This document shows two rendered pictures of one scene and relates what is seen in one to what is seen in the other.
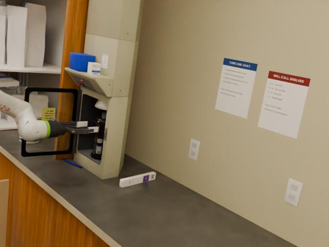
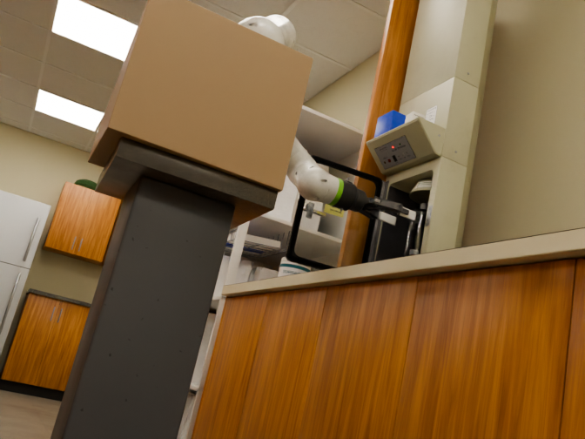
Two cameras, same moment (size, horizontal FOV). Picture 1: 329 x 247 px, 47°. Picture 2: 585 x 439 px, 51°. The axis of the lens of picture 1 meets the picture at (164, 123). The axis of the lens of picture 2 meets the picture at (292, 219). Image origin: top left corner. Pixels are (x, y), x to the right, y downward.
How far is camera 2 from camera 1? 1.21 m
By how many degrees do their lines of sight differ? 35
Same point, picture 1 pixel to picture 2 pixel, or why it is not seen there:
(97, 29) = (419, 87)
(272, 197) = not seen: outside the picture
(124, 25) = (463, 61)
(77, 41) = not seen: hidden behind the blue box
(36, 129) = (325, 176)
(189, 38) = (565, 100)
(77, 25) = (387, 98)
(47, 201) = (323, 309)
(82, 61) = (395, 120)
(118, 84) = (452, 139)
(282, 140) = not seen: outside the picture
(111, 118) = (440, 191)
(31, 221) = (285, 371)
